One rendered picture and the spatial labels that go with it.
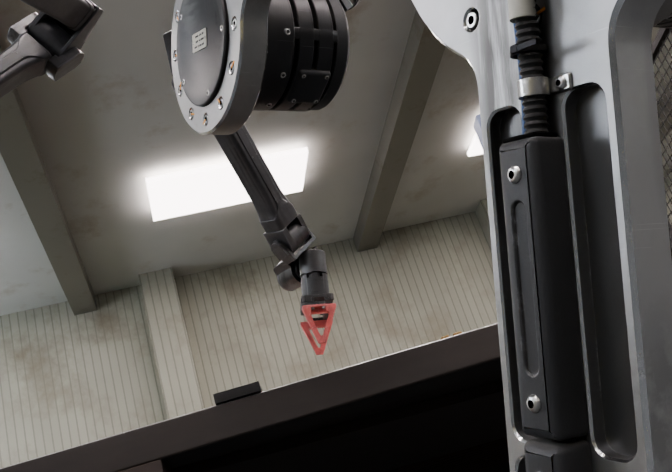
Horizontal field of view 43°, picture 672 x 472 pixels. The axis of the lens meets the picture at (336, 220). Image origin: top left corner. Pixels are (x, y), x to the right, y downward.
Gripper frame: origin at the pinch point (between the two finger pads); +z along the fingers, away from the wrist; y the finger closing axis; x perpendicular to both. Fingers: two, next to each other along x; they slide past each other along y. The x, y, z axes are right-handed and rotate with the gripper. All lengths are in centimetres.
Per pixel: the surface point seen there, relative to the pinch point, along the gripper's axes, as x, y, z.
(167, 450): -27.6, 29.5, 21.6
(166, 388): -93, -557, -107
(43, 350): -200, -579, -154
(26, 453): -210, -571, -67
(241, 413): -15.8, 30.1, 17.1
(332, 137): 53, -408, -255
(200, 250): -59, -547, -223
